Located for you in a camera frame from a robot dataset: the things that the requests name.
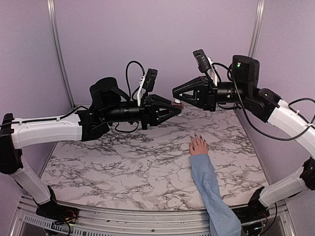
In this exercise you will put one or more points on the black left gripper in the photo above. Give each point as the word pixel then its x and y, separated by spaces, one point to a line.
pixel 150 112

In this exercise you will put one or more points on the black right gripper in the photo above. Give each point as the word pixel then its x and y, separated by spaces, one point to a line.
pixel 205 95

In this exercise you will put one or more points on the dark red nail polish bottle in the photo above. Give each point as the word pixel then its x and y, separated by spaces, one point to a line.
pixel 179 107

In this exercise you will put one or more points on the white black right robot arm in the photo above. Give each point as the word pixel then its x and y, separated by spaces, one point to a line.
pixel 269 108

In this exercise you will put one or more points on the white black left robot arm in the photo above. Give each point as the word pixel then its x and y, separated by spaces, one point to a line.
pixel 109 105

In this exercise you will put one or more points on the forearm in blue sleeve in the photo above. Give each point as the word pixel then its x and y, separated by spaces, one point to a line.
pixel 222 220

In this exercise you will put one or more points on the person's hand with painted nails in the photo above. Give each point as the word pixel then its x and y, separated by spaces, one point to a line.
pixel 198 145

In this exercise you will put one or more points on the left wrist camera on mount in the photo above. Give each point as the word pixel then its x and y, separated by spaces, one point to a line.
pixel 147 83

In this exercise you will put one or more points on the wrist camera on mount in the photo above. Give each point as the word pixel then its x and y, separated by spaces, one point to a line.
pixel 147 83
pixel 205 66

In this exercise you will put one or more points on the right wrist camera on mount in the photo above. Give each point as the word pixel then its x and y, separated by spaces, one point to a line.
pixel 205 66

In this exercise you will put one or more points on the aluminium corner post right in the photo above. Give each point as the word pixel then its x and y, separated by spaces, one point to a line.
pixel 258 20

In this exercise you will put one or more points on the aluminium corner post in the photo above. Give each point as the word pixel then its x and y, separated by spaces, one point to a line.
pixel 58 50
pixel 258 20

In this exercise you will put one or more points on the aluminium front frame rail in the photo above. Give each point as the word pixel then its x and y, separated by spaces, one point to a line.
pixel 99 221

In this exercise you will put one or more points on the aluminium corner post left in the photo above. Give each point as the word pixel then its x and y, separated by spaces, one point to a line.
pixel 58 50

